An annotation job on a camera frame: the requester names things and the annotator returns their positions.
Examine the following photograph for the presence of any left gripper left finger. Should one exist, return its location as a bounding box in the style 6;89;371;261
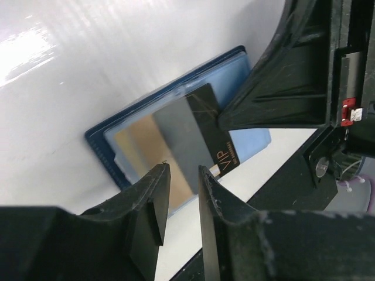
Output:
1;163;171;280

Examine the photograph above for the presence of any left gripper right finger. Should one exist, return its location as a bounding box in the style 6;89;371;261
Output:
198;166;374;280

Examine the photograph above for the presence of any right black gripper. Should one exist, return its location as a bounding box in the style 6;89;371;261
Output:
218;1;374;155

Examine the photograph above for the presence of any grey card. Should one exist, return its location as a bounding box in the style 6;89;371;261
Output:
154;83;241;196

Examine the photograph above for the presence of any blue leather card holder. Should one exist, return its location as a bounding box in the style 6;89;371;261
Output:
84;46;271;213

